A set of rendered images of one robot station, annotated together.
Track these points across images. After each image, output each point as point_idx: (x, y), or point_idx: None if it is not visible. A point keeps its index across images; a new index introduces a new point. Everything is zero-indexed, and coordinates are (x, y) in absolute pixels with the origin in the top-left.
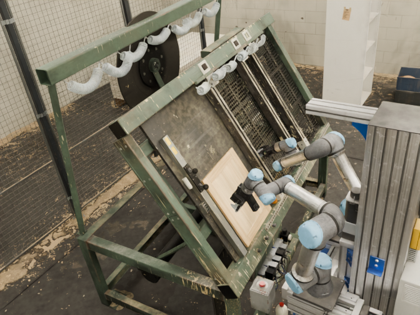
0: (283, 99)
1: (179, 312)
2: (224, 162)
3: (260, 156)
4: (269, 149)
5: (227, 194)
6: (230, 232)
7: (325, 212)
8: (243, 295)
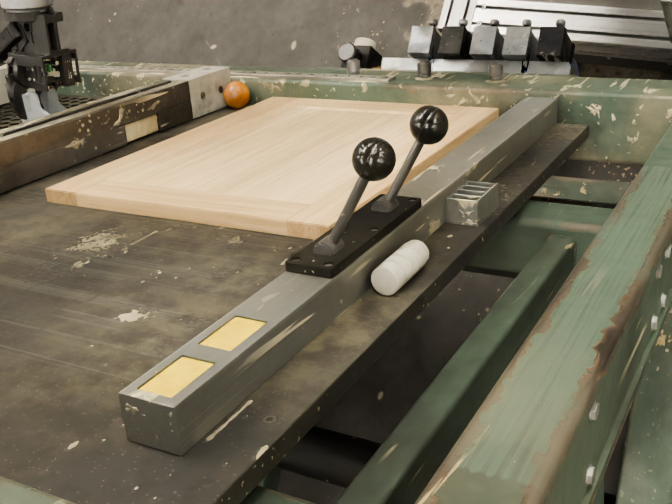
0: None
1: (610, 480)
2: (151, 192)
3: (62, 109)
4: (32, 47)
5: (324, 167)
6: (509, 127)
7: None
8: (488, 285)
